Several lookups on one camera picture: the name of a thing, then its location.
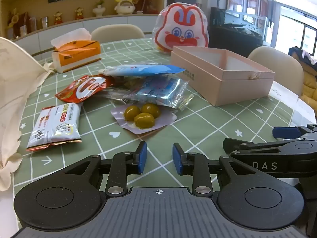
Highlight white paper sheet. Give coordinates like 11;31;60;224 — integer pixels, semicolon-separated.
268;81;317;127

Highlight brown plush toy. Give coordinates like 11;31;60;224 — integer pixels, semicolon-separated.
132;0;152;14

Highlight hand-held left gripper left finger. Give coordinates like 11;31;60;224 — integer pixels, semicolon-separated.
59;141;148;197

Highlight dark blue clothes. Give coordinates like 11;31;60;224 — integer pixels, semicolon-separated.
288;46;317;66

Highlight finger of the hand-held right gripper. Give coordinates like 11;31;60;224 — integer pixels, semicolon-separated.
272;123;317;138
223;132;317;158

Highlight green olive packet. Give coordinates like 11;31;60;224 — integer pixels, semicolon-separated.
110;103;178;135

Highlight red snack packet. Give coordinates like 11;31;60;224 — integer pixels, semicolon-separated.
55;75;116;104

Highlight white snack packet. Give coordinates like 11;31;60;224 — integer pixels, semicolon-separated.
26;102;83;152

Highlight large blue snack packet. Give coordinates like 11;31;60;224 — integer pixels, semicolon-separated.
98;64;186;77

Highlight white plush toy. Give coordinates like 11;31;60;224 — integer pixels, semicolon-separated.
114;0;135;15

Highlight white cabinet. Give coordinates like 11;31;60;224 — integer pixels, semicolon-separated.
11;13;164;57

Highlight green checked tablecloth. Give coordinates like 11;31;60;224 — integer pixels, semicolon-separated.
13;38;301;196

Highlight cream scalloped cloth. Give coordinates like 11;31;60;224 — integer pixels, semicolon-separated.
0;37;56;192

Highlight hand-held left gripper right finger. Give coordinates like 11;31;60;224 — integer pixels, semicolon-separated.
172;142;258;197

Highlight white vase with plant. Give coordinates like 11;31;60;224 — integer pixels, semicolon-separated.
93;0;105;17

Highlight pink cardboard box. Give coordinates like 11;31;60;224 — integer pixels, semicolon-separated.
170;45;275;107

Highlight black fish tank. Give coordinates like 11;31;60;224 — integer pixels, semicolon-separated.
210;0;275;58

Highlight orange tissue box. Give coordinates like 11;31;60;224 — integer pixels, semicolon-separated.
51;28;102;73

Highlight blue candy packet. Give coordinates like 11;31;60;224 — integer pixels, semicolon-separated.
122;76;194;110

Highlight white red rabbit bag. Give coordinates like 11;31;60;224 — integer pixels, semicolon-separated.
152;2;210;53

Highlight beige chair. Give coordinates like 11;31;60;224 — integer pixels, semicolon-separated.
248;46;305;97
90;24;145;44

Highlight yellow figurine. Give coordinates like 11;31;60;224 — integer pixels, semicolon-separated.
7;8;20;28

